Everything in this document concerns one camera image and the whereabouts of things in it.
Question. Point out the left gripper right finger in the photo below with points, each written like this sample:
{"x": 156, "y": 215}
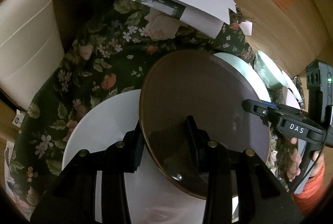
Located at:
{"x": 206, "y": 169}

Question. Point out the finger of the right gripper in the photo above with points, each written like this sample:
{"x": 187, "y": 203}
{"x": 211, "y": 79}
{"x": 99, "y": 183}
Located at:
{"x": 263, "y": 109}

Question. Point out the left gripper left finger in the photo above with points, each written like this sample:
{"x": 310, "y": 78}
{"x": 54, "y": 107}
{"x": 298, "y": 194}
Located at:
{"x": 104, "y": 182}

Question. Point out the mint green bowl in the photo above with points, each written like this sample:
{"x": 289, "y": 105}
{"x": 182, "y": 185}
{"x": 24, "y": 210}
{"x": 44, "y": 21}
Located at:
{"x": 268, "y": 71}

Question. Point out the dark brown plate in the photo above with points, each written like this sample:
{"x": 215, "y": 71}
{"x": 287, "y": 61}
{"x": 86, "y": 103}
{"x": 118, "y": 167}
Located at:
{"x": 189, "y": 98}

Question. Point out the orange sleeve forearm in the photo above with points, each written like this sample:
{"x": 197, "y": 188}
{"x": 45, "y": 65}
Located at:
{"x": 312, "y": 193}

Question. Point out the person right hand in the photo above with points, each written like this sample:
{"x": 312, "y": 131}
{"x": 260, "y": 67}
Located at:
{"x": 296, "y": 159}

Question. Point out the light teal plate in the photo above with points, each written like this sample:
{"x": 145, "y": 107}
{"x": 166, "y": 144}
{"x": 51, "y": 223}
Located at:
{"x": 248, "y": 73}

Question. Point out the white plate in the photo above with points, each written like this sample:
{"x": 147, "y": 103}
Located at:
{"x": 151, "y": 197}

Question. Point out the floral tablecloth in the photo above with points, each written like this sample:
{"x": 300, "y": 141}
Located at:
{"x": 115, "y": 46}

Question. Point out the white cushioned chair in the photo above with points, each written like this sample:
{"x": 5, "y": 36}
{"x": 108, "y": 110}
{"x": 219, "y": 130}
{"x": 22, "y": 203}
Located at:
{"x": 31, "y": 48}

